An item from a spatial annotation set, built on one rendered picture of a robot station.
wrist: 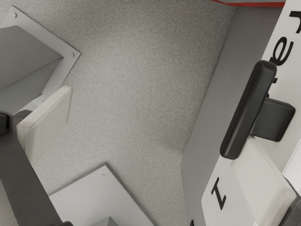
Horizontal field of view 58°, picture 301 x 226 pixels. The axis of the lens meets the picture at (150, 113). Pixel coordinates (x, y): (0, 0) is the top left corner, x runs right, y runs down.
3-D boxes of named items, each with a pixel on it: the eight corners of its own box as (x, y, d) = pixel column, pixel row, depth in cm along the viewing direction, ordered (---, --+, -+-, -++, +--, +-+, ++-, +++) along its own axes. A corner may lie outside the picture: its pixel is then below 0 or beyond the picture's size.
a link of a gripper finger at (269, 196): (285, 192, 14) (298, 195, 14) (244, 132, 20) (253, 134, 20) (260, 235, 15) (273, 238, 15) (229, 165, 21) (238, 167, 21)
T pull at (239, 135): (217, 150, 21) (221, 160, 20) (256, 57, 18) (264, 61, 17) (260, 162, 21) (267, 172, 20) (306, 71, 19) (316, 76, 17)
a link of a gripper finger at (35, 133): (25, 180, 14) (10, 176, 14) (67, 123, 20) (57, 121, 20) (31, 128, 13) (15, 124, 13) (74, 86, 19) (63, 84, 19)
